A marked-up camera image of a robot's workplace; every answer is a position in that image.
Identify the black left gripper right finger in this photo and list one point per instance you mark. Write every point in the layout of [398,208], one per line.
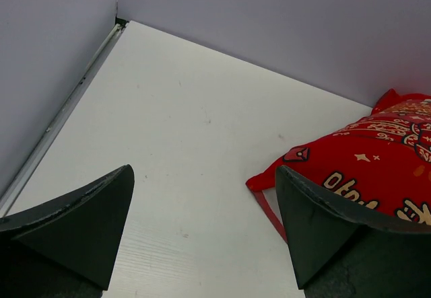
[339,248]

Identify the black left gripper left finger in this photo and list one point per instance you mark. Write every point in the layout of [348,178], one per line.
[67,247]

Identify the red printed pillowcase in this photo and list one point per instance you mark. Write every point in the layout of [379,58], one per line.
[382,161]

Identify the aluminium side rail left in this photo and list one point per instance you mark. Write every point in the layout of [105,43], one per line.
[20,180]

